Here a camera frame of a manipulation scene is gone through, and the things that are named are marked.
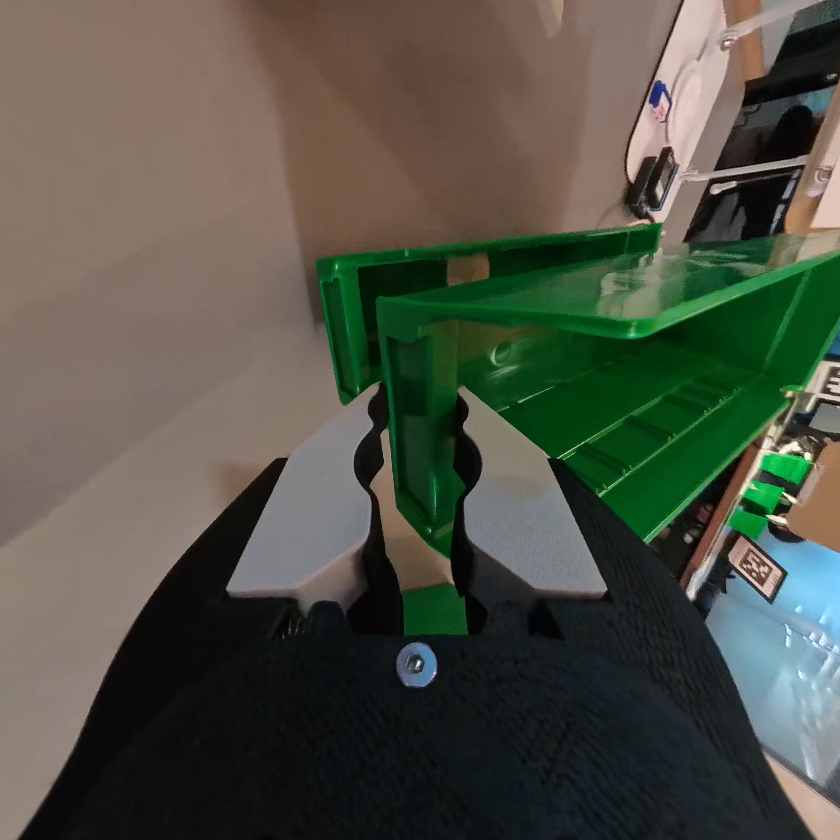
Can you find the small green shelf bin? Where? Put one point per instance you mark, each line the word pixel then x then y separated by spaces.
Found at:
pixel 747 525
pixel 761 497
pixel 784 467

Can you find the small blue white device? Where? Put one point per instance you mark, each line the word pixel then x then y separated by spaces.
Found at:
pixel 661 98

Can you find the white tray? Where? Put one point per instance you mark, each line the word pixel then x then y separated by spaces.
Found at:
pixel 718 111

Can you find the black white marker sign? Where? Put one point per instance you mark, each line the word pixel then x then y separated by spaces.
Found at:
pixel 832 384
pixel 758 568

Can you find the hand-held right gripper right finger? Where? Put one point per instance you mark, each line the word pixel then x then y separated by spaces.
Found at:
pixel 531 525

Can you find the glass partition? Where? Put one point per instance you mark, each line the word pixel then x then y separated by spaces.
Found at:
pixel 787 656

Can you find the white round disc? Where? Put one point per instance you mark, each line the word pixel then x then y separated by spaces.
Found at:
pixel 692 98

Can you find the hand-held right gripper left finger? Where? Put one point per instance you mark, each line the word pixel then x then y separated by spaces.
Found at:
pixel 302 525

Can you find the flat black device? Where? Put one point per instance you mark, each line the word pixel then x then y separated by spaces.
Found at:
pixel 640 190

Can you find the brown rounded board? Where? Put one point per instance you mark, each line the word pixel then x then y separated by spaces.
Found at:
pixel 820 505

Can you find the small black blue device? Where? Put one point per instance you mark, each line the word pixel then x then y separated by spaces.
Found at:
pixel 663 174

